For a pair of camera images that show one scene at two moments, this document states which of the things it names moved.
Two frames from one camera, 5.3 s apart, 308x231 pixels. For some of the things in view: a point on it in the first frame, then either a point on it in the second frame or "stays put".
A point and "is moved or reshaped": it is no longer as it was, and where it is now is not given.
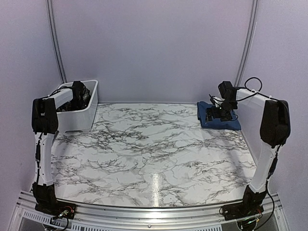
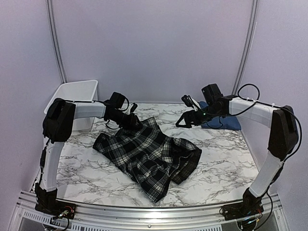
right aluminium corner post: [249, 43] stays put
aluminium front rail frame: [111, 218] stays put
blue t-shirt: [216, 123] stays put
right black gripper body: [223, 112] to [201, 119]
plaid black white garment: [70, 106] is moved or reshaped
